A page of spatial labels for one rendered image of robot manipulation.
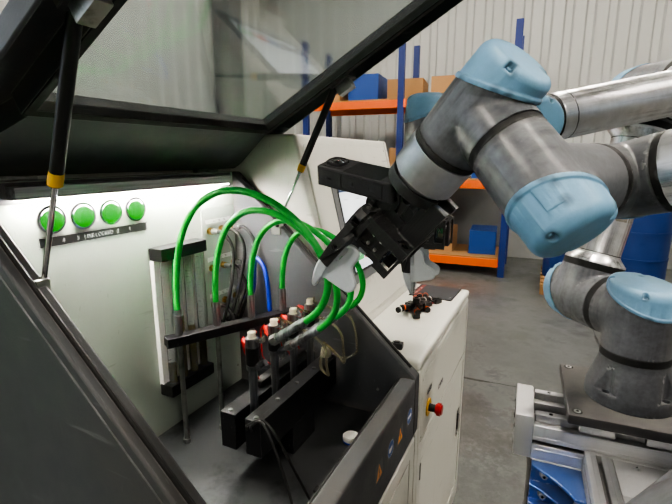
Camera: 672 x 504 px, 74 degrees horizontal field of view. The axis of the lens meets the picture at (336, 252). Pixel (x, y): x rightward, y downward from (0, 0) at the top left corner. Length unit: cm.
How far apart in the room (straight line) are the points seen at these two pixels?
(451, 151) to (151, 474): 53
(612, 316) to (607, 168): 55
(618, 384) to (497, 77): 69
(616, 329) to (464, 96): 63
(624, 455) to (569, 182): 73
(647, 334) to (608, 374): 11
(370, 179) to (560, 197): 22
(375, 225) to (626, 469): 69
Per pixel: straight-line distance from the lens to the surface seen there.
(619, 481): 99
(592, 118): 82
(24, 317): 77
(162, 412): 123
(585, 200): 39
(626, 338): 96
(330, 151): 138
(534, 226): 39
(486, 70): 43
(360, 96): 638
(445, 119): 45
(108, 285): 103
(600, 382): 101
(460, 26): 745
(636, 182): 49
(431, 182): 47
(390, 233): 52
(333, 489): 84
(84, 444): 76
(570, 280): 105
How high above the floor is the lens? 149
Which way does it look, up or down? 12 degrees down
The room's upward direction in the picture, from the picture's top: straight up
